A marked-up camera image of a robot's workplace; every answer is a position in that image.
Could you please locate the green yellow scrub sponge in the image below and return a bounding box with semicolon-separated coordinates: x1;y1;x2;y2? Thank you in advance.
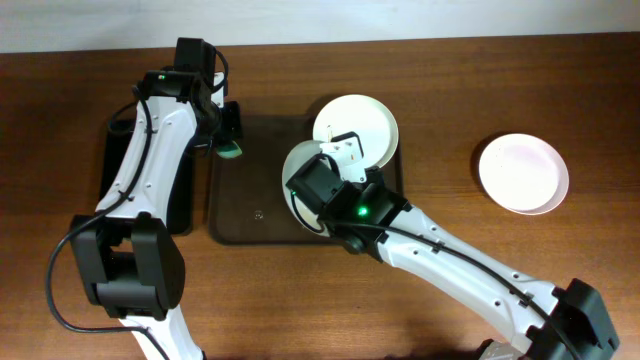
215;141;243;159

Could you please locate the white plate bottom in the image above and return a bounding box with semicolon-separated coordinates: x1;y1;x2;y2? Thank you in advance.
282;140;333;237

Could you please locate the white plate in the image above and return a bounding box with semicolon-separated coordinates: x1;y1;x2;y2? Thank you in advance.
312;94;399;168
282;140;333;237
478;133;570;216

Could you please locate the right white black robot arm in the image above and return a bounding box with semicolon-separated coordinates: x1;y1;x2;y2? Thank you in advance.
319;132;620;359

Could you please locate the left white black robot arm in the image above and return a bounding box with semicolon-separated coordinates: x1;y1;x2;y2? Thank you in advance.
66;69;241;359

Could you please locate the white plate top dirty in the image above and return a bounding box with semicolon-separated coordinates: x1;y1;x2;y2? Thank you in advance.
312;94;399;168

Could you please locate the brown clear plastic tray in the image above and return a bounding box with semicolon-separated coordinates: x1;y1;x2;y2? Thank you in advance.
207;114;405;246

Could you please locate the black plastic tray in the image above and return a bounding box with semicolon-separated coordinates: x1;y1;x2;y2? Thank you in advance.
96;118;195;235

